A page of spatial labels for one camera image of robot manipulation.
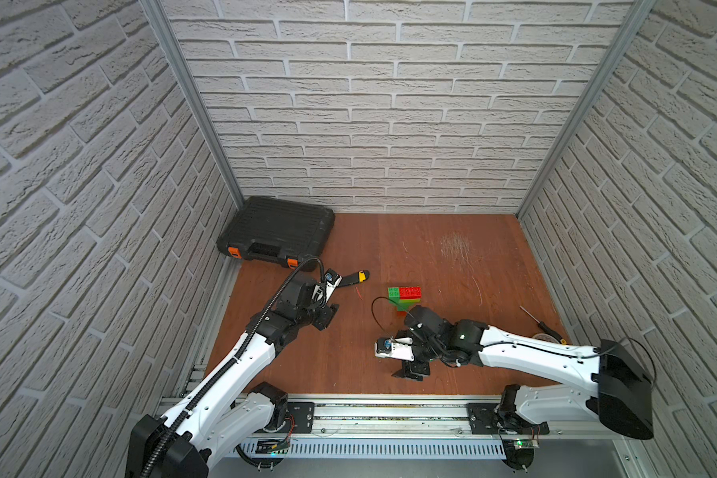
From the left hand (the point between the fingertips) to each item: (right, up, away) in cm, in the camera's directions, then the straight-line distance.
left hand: (332, 296), depth 80 cm
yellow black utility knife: (+5, +2, +20) cm, 21 cm away
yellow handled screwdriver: (+65, -11, +9) cm, 66 cm away
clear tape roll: (+64, -14, +7) cm, 66 cm away
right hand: (+18, -15, -3) cm, 24 cm away
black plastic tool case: (-23, +19, +26) cm, 40 cm away
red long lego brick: (+22, 0, +3) cm, 22 cm away
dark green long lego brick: (+20, -3, +3) cm, 20 cm away
